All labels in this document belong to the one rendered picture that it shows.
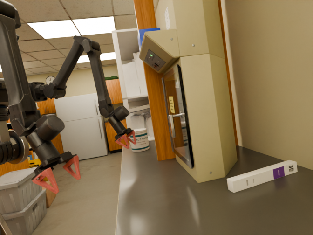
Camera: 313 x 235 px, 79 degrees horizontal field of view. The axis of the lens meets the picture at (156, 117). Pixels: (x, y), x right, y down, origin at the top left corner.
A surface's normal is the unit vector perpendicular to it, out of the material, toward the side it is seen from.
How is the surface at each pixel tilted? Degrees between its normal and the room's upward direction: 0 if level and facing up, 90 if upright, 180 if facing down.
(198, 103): 90
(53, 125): 60
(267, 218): 0
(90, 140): 90
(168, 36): 90
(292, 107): 90
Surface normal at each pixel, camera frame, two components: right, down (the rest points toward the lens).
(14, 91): -0.25, 0.05
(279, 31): -0.98, 0.16
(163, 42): 0.15, 0.05
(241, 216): -0.15, -0.99
